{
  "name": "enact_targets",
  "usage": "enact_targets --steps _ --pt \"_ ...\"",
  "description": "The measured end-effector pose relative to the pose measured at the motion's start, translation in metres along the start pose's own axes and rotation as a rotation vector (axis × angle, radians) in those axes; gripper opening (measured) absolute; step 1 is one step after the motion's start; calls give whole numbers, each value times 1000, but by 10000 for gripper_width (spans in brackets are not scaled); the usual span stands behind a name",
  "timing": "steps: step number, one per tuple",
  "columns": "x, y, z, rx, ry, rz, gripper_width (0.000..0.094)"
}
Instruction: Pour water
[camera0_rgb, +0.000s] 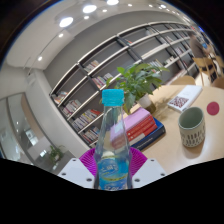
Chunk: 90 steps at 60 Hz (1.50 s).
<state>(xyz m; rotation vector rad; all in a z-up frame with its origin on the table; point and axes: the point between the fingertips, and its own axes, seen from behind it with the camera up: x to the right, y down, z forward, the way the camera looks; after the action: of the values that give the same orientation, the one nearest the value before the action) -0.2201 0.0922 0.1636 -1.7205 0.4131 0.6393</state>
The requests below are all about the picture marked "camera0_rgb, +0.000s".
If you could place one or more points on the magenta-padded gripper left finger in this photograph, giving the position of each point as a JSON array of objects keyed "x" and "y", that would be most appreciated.
[{"x": 75, "y": 171}]

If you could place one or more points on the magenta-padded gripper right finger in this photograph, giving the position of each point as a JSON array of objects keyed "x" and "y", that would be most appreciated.
[{"x": 148, "y": 171}]

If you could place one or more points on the clear bottle with blue cap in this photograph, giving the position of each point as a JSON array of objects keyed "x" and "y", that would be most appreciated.
[{"x": 112, "y": 140}]

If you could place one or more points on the small potted plant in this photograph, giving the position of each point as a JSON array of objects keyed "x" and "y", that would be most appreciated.
[{"x": 55, "y": 154}]

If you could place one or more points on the dark blue book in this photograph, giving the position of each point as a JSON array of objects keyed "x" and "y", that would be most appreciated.
[{"x": 151, "y": 138}]

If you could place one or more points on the thin red and white book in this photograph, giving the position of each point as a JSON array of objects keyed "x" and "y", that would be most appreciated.
[{"x": 146, "y": 134}]

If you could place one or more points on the pink book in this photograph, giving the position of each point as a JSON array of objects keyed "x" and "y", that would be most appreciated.
[{"x": 136, "y": 120}]

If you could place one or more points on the grey-green patterned ceramic cup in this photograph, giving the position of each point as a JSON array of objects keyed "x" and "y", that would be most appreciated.
[{"x": 192, "y": 131}]

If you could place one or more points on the flat round red coaster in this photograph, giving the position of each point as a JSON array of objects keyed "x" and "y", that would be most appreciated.
[{"x": 213, "y": 108}]

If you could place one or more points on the green potted plant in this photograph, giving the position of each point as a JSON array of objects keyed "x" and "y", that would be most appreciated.
[{"x": 140, "y": 80}]

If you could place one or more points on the round ceiling lights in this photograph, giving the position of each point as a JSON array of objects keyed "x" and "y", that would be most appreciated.
[{"x": 66, "y": 22}]

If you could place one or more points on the grey wall shelf with books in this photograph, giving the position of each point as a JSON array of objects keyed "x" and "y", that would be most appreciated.
[{"x": 100, "y": 63}]

